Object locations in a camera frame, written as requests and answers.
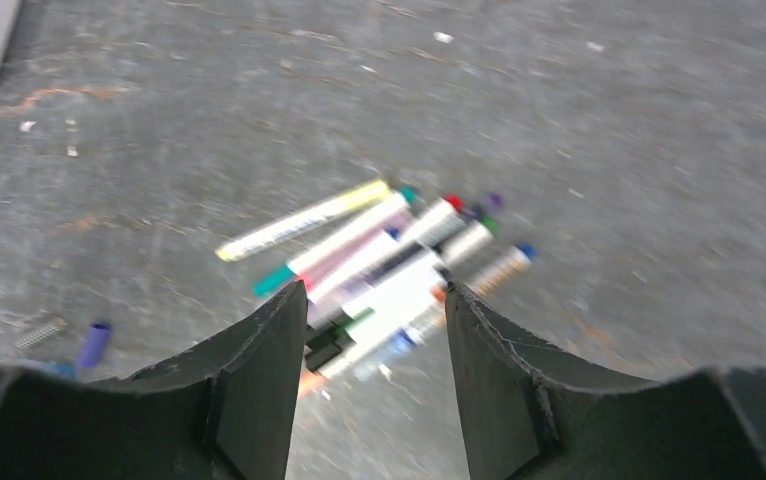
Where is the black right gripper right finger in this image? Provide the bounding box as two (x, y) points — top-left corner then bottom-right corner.
(445, 283), (766, 479)

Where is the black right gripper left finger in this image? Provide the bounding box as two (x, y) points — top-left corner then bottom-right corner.
(0, 282), (307, 479)

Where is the purple pen cap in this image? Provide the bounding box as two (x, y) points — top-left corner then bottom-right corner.
(75, 322), (112, 369)

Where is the blue pen cap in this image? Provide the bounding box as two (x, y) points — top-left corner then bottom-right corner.
(38, 362), (77, 380)

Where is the houndstooth pen cap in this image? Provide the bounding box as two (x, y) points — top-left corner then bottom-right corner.
(14, 317), (68, 350)

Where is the white pen with teal cap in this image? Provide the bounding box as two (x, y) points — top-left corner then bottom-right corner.
(252, 186), (417, 298)

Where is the pink pen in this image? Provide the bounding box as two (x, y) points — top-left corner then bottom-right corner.
(307, 227), (401, 304)

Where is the blue capped pen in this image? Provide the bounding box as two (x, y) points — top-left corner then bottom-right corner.
(465, 244), (536, 295)

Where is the green capped white pen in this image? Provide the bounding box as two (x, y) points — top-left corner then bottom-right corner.
(440, 217), (498, 267)

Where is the red capped white pen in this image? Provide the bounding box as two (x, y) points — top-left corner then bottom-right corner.
(397, 194), (463, 244)

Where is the white pen with yellow cap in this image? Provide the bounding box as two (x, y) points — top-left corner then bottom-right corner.
(215, 179), (391, 262)

